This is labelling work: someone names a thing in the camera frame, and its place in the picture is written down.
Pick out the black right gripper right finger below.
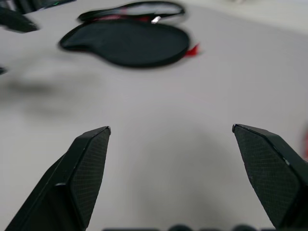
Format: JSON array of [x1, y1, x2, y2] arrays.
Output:
[[231, 123, 308, 231]]

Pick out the red and black paddle case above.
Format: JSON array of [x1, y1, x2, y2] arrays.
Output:
[[59, 1, 201, 68]]

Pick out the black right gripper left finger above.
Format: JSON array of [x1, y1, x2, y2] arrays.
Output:
[[4, 126, 112, 231]]

